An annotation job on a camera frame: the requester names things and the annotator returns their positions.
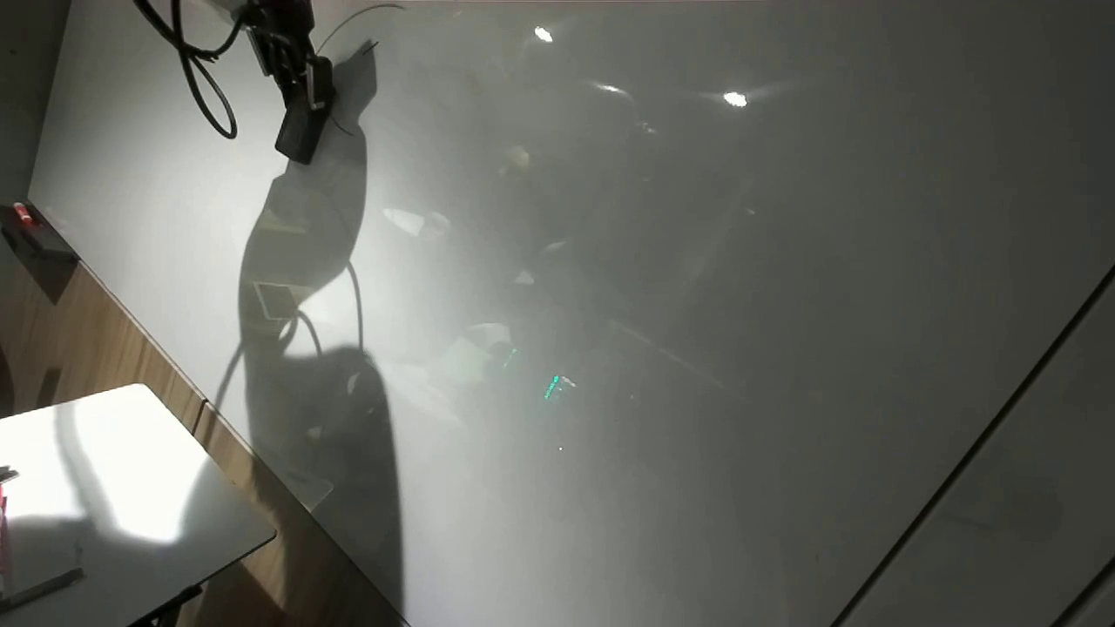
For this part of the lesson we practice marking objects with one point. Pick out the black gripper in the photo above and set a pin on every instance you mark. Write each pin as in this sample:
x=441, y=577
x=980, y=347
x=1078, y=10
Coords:
x=283, y=29

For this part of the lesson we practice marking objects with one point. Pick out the black felt whiteboard eraser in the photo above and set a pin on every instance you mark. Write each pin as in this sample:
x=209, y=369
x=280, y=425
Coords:
x=304, y=133

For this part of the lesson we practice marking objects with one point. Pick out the red and black small device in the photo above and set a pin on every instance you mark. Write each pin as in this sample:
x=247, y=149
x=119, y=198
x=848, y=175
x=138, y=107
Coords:
x=21, y=217

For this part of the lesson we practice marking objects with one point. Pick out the white side table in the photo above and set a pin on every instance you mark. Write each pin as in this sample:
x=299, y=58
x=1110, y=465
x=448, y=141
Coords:
x=116, y=490

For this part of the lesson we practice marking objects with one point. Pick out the dark pen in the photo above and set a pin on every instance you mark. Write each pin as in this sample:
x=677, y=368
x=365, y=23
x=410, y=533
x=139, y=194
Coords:
x=40, y=588

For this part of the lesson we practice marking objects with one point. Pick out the plain white board panel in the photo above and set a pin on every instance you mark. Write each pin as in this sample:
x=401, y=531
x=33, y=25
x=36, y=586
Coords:
x=1022, y=508

